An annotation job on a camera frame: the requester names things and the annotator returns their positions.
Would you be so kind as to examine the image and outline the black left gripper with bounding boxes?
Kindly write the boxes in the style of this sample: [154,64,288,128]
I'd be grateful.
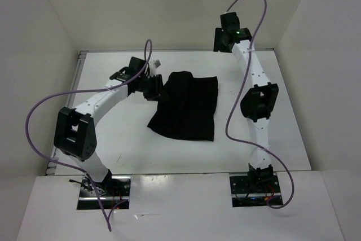
[137,74,169,102]

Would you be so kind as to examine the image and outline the black skirt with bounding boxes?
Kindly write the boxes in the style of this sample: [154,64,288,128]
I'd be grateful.
[147,71,218,142]

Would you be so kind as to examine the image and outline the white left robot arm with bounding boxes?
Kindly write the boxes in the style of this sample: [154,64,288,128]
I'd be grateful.
[54,57,164,196]

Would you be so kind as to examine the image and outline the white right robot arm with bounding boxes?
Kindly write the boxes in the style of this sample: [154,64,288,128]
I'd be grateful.
[213,12,279,193]

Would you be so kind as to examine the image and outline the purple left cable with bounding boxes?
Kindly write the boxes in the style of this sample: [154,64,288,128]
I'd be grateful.
[25,38,154,233]

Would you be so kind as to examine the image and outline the purple cable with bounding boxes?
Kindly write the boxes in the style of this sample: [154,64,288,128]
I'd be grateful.
[25,38,154,233]
[224,0,296,210]

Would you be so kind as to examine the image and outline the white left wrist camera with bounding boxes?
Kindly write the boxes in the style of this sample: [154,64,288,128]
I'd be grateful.
[148,59,161,77]

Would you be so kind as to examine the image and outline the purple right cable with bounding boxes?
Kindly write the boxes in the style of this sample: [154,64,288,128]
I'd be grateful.
[224,0,296,210]

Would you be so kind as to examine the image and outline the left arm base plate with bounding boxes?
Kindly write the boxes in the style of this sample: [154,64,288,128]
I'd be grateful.
[77,176,131,211]

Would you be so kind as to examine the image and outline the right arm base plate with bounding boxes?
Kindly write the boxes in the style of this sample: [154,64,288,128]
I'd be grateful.
[229,174,283,207]

